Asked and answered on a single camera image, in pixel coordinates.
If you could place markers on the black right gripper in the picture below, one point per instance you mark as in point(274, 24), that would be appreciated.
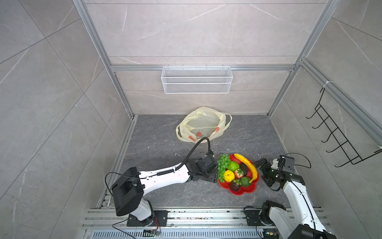
point(264, 169)

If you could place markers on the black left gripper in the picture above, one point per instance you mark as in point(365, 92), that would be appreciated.
point(215, 177)

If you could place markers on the green fake grape bunch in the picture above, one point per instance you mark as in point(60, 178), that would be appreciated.
point(223, 163)

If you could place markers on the yellow fake banana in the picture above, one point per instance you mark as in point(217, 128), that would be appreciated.
point(249, 165)

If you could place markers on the yellow fake fruit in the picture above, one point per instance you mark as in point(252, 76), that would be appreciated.
point(229, 176)

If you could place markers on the green fake custard apple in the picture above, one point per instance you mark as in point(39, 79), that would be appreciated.
point(233, 166)

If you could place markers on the dark green fake avocado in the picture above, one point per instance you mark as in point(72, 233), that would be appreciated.
point(245, 182)

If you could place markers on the dark purple fake eggplant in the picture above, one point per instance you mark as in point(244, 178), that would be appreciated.
point(244, 169)

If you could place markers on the red flower-shaped plate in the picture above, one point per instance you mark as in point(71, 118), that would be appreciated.
point(234, 186)

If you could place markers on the cream printed plastic bag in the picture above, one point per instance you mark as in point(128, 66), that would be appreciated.
point(203, 122)

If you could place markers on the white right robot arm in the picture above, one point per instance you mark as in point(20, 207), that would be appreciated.
point(306, 224)

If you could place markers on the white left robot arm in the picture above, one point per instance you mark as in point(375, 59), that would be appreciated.
point(131, 186)

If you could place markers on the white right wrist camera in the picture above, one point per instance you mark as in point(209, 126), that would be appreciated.
point(284, 164)

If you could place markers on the black wire hook rack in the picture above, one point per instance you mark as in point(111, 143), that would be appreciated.
point(343, 144)

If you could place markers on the white wire mesh basket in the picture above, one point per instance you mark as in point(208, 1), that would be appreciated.
point(196, 80)

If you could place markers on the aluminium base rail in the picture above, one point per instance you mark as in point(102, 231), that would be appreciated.
point(180, 223)

